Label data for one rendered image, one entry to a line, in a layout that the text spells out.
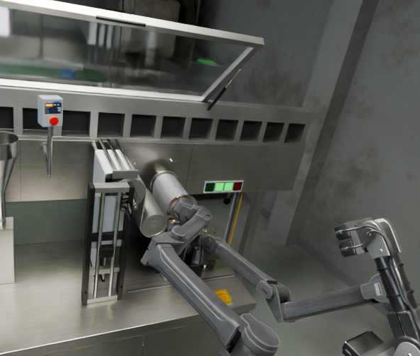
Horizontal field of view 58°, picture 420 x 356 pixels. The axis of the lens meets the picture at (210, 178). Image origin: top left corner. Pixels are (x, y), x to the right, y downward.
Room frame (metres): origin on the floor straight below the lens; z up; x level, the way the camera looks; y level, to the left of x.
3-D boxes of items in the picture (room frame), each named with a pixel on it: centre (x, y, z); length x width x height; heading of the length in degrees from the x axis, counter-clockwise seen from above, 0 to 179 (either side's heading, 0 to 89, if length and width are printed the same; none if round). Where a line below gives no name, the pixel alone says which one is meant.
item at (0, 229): (1.24, 0.77, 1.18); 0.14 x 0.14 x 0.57
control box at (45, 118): (1.25, 0.59, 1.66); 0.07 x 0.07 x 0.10; 46
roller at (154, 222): (1.55, 0.26, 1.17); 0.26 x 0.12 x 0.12; 29
